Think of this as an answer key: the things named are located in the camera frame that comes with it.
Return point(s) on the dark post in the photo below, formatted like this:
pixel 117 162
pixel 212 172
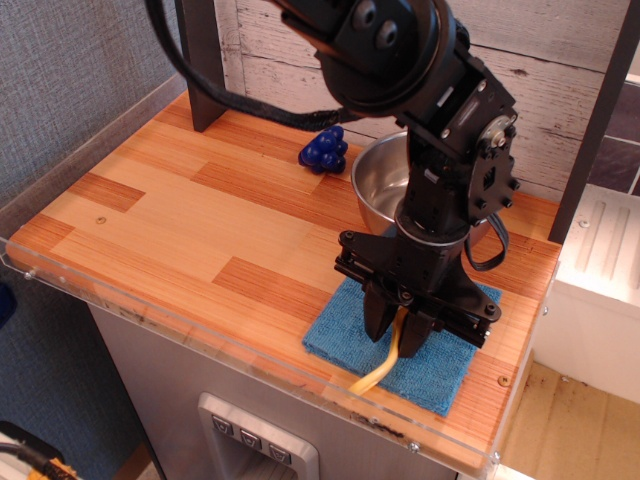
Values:
pixel 200 44
pixel 615 75

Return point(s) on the blue toy grapes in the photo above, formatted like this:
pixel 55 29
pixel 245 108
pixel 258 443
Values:
pixel 326 152

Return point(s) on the clear acrylic guard rail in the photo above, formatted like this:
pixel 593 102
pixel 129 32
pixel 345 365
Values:
pixel 418 430

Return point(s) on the dark right post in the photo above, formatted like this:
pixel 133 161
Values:
pixel 615 75

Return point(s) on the grey toy fridge cabinet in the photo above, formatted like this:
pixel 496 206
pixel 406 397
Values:
pixel 165 378

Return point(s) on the yellow scrubber brush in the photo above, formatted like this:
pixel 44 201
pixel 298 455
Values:
pixel 372 379

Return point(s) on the dark left post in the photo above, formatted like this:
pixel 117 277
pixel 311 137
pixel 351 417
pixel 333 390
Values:
pixel 200 44

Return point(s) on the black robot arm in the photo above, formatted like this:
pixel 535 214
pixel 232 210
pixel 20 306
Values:
pixel 411 60

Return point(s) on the stainless steel bowl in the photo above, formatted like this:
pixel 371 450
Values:
pixel 380 176

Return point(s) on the white toy sink unit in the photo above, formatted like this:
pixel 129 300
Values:
pixel 589 329

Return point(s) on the yellow object bottom left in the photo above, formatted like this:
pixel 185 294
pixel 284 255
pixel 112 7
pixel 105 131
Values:
pixel 51 470

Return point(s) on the blue folded cloth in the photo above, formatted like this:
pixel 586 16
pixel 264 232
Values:
pixel 431 379

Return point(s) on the silver dispenser panel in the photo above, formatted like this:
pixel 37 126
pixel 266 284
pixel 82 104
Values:
pixel 245 446

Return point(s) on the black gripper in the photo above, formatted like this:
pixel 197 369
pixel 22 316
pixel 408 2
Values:
pixel 429 281

